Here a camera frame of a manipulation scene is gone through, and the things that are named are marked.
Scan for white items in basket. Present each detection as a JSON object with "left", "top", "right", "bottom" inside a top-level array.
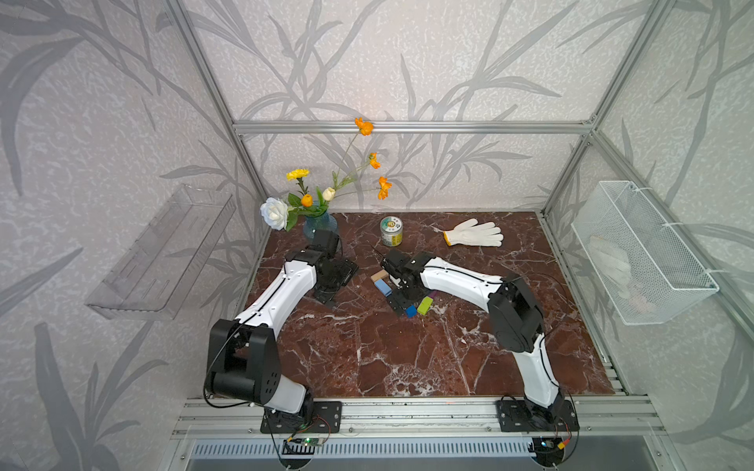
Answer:
[{"left": 589, "top": 235, "right": 657, "bottom": 314}]

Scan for light blue block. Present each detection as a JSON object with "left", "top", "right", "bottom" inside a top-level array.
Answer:
[{"left": 374, "top": 279, "right": 392, "bottom": 296}]

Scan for sunflower seed tin can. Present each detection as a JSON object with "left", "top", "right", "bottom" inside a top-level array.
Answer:
[{"left": 380, "top": 216, "right": 404, "bottom": 247}]

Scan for white cotton glove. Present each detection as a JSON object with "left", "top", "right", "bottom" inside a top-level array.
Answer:
[{"left": 443, "top": 219, "right": 504, "bottom": 247}]

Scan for blue glass vase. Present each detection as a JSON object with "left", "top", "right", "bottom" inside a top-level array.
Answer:
[{"left": 302, "top": 212, "right": 339, "bottom": 241}]

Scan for white wire basket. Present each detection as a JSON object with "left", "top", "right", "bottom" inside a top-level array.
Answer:
[{"left": 571, "top": 181, "right": 720, "bottom": 326}]

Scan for natural wood block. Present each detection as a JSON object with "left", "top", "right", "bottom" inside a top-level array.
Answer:
[{"left": 371, "top": 270, "right": 389, "bottom": 283}]

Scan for artificial flower bouquet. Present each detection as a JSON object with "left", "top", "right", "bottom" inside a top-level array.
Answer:
[{"left": 259, "top": 152, "right": 382, "bottom": 231}]

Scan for clear acrylic wall shelf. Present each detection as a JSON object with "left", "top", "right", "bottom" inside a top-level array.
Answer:
[{"left": 84, "top": 184, "right": 237, "bottom": 321}]

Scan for aluminium front rail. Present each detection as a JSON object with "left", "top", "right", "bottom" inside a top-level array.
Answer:
[{"left": 171, "top": 396, "right": 667, "bottom": 439}]

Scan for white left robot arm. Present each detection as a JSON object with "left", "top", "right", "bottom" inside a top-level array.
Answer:
[{"left": 203, "top": 230, "right": 357, "bottom": 425}]

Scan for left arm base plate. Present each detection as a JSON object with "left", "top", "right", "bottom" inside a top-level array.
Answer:
[{"left": 260, "top": 400, "right": 344, "bottom": 434}]

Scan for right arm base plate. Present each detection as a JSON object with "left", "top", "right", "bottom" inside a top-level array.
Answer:
[{"left": 495, "top": 394, "right": 580, "bottom": 433}]

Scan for lime green block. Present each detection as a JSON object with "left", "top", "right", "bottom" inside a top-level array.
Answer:
[{"left": 417, "top": 296, "right": 433, "bottom": 315}]

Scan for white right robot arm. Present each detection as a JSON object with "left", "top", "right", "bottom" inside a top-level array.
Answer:
[{"left": 381, "top": 249, "right": 571, "bottom": 431}]

